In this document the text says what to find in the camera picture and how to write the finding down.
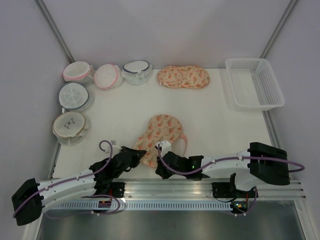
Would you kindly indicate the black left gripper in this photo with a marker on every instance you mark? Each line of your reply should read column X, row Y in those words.
column 138, row 154

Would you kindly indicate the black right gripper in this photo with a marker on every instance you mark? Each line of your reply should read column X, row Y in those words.
column 160, row 172

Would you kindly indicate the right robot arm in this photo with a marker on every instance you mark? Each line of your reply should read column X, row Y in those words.
column 258, row 164

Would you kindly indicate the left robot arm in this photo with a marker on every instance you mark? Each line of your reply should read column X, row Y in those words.
column 35, row 198

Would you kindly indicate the beige round bag with glasses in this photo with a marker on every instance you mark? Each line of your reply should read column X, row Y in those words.
column 70, row 128

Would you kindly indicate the navy trimmed white mesh bag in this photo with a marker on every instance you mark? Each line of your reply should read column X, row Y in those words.
column 137, row 72

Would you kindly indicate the pink trimmed white mesh bag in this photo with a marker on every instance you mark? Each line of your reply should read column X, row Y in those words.
column 108, row 76

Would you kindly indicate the blue trimmed round laundry bag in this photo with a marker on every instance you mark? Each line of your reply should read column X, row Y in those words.
column 74, row 97

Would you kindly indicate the pink trimmed round laundry bag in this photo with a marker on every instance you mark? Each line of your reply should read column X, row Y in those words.
column 79, row 72

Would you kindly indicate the white plastic basket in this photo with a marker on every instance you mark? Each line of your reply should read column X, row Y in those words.
column 253, row 84

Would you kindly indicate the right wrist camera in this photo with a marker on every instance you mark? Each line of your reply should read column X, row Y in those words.
column 164, row 146

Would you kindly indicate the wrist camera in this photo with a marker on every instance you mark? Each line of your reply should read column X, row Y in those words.
column 112, row 147
column 164, row 146

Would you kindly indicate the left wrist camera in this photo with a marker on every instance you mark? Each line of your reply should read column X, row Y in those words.
column 112, row 147

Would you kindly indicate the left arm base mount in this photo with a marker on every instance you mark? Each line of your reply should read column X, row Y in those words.
column 115, row 189

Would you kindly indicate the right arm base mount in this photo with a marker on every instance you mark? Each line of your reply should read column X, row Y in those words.
column 224, row 190

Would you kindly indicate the white slotted cable duct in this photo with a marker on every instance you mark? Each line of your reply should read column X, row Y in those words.
column 211, row 205

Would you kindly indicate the aluminium frame post left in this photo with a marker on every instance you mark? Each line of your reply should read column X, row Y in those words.
column 42, row 7

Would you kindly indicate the aluminium frame post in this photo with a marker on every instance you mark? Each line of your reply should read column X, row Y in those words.
column 279, row 27
column 42, row 7

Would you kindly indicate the aluminium frame post right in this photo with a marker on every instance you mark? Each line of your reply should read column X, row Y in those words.
column 279, row 27

